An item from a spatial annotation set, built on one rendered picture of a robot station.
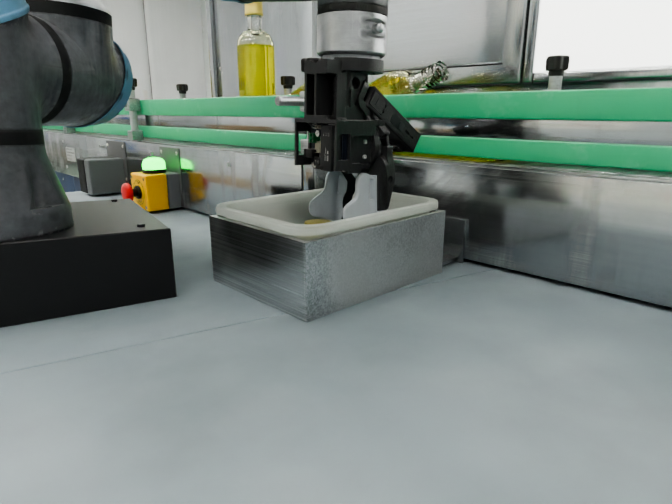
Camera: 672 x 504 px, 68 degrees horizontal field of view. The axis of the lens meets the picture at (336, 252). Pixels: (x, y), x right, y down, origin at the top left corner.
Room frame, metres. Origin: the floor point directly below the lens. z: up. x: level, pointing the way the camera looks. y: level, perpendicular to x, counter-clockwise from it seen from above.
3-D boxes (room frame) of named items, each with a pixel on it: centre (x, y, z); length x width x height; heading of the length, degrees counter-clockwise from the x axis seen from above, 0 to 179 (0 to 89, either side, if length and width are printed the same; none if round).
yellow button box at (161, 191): (0.99, 0.36, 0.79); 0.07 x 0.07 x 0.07; 44
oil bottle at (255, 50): (1.06, 0.16, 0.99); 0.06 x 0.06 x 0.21; 44
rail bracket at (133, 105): (1.13, 0.46, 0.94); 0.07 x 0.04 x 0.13; 134
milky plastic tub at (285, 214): (0.58, 0.01, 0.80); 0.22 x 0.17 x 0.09; 134
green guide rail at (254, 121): (1.38, 0.64, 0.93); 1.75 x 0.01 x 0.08; 44
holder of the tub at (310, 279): (0.60, -0.01, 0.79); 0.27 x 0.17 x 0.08; 134
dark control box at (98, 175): (1.20, 0.56, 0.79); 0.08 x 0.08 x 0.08; 44
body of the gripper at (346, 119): (0.58, -0.01, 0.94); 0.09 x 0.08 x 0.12; 132
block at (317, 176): (0.74, 0.00, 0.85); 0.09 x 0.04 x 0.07; 134
